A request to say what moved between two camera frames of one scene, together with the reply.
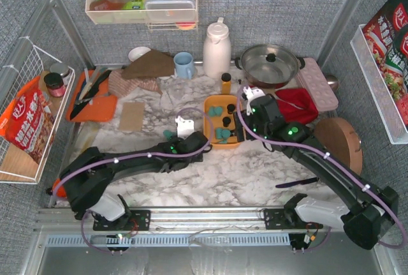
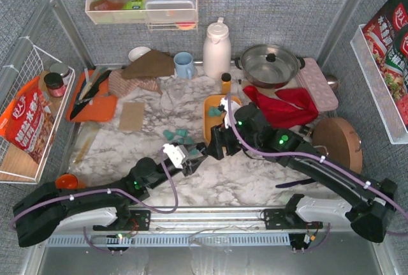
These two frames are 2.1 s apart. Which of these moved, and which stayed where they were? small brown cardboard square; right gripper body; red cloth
Moved: right gripper body
Stayed: red cloth; small brown cardboard square
